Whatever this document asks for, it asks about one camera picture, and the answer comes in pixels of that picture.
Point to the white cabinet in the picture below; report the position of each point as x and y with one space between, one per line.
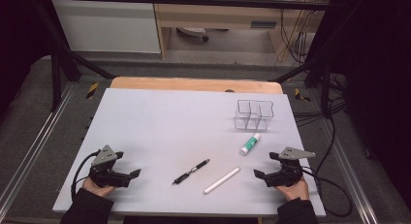
106 26

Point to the wooden table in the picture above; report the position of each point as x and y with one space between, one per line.
181 83

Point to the person's left hand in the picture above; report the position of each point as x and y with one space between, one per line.
97 190

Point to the person's right hand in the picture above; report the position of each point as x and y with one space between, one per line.
297 192

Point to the white table board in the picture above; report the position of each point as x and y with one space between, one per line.
161 130

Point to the black frame strut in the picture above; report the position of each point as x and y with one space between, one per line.
324 85
64 52

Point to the office chair base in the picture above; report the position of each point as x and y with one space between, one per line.
194 31

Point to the black pen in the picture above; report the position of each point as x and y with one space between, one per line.
190 171

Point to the white green glue stick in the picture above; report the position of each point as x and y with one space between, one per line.
250 144

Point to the clear plastic organizer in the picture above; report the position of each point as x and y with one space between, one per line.
253 120

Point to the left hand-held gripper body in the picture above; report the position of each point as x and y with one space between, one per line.
103 177

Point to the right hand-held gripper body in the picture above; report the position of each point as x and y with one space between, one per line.
287 175

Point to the wooden desk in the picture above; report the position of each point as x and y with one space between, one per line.
219 15

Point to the white marker pen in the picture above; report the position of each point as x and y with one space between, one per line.
221 181

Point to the yellow black tape marker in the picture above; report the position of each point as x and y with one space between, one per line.
92 90
301 95

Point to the black frame crossbar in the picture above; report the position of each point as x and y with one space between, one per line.
194 0

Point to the aluminium floor rail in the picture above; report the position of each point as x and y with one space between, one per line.
32 149
352 182

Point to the dark curtain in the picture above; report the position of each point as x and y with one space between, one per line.
378 72
19 39

